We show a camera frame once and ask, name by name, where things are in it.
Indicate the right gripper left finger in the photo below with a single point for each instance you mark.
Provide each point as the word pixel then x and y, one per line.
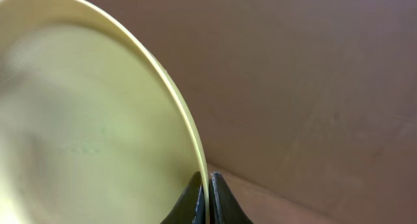
pixel 190 207

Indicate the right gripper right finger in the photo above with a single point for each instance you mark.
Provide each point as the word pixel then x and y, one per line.
pixel 223 206

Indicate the yellow-green plate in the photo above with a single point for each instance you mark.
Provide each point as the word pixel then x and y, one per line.
pixel 93 129

